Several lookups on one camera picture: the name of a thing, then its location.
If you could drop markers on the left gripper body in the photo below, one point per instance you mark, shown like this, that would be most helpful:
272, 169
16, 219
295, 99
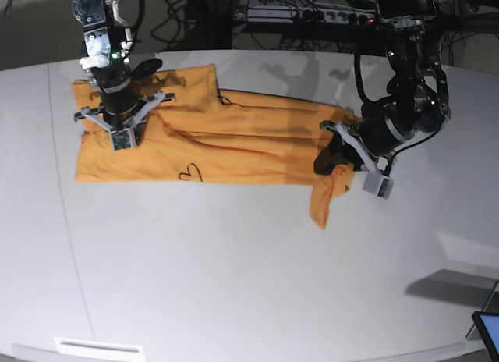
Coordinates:
349, 135

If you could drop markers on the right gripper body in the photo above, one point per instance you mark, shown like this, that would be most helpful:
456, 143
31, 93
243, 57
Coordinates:
109, 121

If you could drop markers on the yellow T-shirt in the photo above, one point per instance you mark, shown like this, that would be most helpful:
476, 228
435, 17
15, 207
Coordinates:
213, 135

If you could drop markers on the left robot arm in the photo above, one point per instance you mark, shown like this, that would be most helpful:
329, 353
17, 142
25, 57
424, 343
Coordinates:
417, 99

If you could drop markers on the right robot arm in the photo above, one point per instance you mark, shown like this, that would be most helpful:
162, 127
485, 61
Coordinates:
108, 41

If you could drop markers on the white power strip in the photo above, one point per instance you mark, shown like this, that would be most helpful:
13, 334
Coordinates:
289, 14

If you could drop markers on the grey tablet stand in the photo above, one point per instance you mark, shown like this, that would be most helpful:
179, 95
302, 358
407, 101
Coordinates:
490, 306

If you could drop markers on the tablet with blue screen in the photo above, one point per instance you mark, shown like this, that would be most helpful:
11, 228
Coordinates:
487, 325

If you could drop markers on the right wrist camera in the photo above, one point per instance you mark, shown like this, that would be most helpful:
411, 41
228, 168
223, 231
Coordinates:
123, 139

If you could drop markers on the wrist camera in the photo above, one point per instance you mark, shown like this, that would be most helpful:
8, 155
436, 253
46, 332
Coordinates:
123, 139
378, 184

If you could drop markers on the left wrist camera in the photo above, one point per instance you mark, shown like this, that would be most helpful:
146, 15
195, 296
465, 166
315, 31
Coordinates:
378, 184

